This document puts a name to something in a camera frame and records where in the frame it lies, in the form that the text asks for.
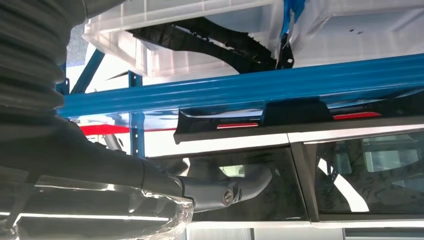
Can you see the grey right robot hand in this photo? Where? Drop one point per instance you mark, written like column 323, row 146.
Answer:
column 82, row 165

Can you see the blue metal shelf rack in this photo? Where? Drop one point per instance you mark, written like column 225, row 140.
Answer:
column 232, row 89

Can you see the black ribbed curved part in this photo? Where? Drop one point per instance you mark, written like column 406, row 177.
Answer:
column 205, row 43

